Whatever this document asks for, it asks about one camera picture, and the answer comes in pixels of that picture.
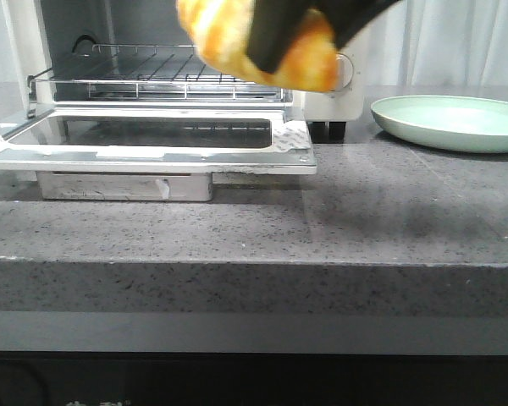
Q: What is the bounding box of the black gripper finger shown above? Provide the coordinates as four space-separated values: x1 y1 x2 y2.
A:
246 0 316 73
315 0 398 49

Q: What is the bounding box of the yellow croissant bread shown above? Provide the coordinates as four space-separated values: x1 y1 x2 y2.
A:
176 1 338 92

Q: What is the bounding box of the glass oven door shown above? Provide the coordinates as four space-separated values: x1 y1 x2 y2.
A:
0 104 317 202

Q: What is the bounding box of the white Toshiba toaster oven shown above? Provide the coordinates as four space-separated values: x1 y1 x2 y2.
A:
3 1 368 143

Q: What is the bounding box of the lower timer knob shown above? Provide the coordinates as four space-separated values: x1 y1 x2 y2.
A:
333 53 355 91

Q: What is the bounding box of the mint green plate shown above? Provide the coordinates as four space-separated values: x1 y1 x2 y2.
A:
371 95 508 154

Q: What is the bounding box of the metal wire oven rack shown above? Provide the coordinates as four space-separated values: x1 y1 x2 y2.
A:
27 41 292 104

